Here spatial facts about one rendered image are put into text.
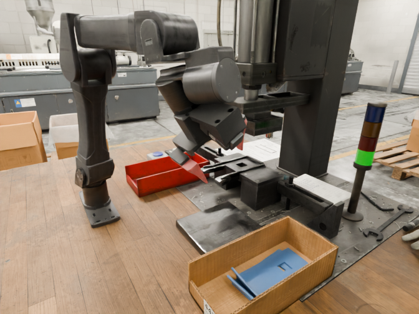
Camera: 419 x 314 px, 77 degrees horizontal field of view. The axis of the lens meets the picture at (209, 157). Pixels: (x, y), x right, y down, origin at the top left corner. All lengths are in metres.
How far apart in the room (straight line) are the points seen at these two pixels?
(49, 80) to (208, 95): 4.74
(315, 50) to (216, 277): 0.61
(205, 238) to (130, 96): 4.72
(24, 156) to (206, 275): 2.48
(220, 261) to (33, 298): 0.34
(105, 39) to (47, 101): 4.58
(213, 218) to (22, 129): 2.31
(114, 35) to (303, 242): 0.53
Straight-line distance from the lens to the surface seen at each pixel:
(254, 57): 0.68
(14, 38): 6.96
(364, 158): 0.72
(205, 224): 0.65
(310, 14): 0.77
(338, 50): 0.88
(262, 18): 0.69
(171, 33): 0.39
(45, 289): 0.61
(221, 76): 0.35
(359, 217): 0.79
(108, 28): 0.51
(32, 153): 2.84
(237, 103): 0.68
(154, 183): 0.81
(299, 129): 0.90
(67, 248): 0.69
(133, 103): 5.24
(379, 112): 0.69
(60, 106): 5.09
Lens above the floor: 1.30
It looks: 22 degrees down
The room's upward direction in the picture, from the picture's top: straight up
